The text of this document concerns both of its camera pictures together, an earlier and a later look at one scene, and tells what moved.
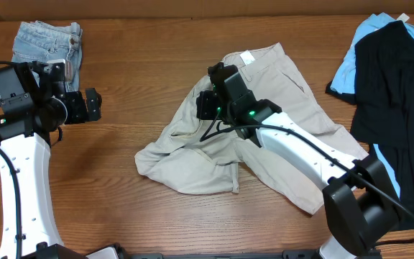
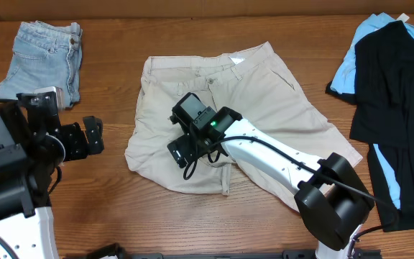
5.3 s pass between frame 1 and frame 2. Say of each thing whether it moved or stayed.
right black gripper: moved
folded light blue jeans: stayed
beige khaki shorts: moved
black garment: stayed
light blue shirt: stayed
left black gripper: moved
